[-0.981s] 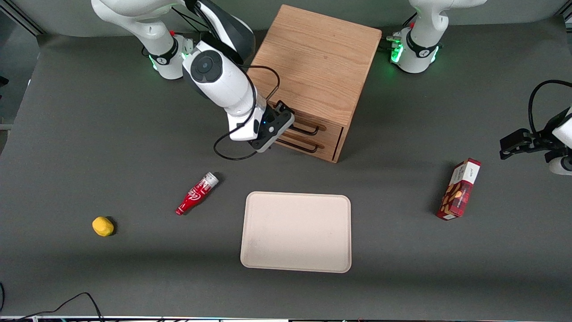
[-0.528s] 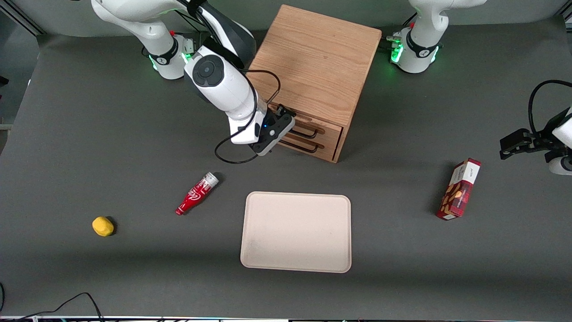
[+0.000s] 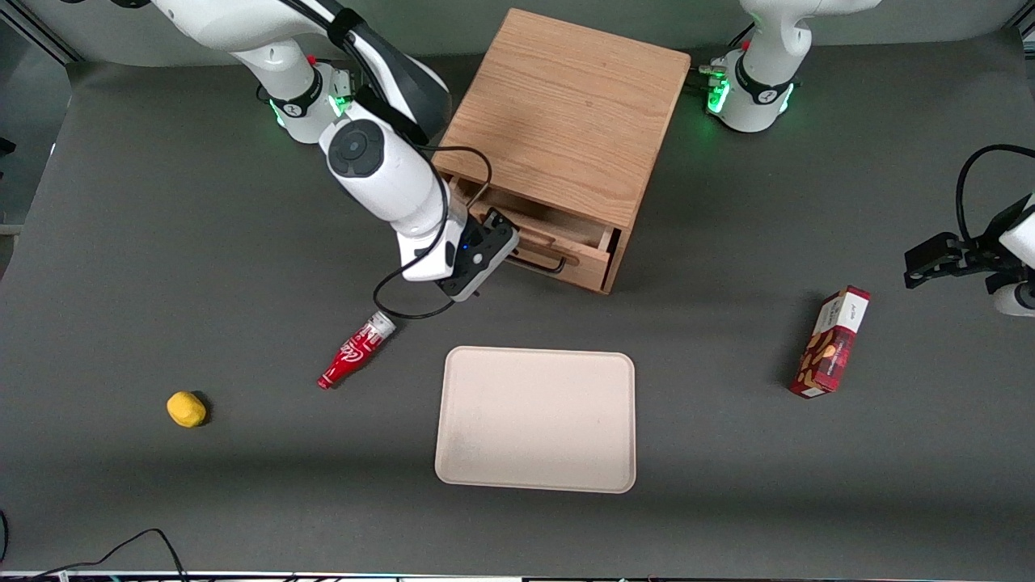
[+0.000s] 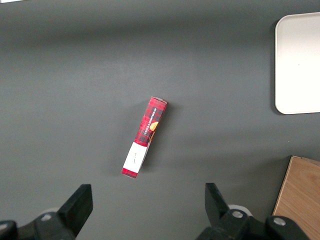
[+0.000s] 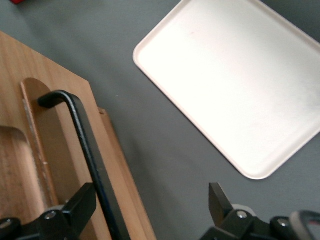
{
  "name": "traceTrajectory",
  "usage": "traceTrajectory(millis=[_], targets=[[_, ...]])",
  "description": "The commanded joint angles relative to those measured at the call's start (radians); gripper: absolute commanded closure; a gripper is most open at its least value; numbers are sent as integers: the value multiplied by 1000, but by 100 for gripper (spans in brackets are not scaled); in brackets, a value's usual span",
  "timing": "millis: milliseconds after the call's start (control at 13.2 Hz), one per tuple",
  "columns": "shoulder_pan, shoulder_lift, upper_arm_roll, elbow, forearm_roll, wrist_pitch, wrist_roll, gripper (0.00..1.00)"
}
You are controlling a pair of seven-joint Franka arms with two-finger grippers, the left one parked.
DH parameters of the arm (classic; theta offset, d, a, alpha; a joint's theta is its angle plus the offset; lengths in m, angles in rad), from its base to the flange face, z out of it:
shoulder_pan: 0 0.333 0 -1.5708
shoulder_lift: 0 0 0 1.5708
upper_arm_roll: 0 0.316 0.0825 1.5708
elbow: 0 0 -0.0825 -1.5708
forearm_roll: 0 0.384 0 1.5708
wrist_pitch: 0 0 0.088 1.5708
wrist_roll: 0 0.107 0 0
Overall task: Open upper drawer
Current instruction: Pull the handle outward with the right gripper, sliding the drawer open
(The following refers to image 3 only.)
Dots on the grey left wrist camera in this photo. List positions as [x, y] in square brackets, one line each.
[1017, 301]

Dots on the wooden drawer cabinet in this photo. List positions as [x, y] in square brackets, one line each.
[566, 105]

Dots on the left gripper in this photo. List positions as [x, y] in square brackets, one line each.
[981, 250]

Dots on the yellow lemon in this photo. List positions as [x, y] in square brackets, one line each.
[186, 409]

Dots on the aluminium frame bar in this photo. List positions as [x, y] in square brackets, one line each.
[1025, 31]
[36, 36]

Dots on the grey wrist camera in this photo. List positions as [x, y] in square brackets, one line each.
[1017, 301]
[424, 257]

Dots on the beige rectangular tray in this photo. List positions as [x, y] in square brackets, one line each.
[538, 420]

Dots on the red cola bottle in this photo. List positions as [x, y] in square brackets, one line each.
[352, 356]

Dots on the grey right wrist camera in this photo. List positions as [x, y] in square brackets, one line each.
[424, 257]

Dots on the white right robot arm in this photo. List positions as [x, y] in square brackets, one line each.
[388, 186]

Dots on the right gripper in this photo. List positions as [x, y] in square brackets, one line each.
[491, 236]

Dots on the red plaid cookie box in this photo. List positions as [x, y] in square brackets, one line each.
[831, 343]

